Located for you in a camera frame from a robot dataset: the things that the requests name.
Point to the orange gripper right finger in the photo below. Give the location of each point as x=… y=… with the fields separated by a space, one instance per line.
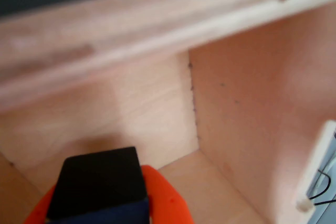
x=168 y=203

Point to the light wooden box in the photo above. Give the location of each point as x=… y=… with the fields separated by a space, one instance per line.
x=236 y=103

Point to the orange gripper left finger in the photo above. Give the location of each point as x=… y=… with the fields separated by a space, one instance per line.
x=43 y=205

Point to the blue cube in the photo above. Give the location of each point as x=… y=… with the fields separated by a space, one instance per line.
x=99 y=182

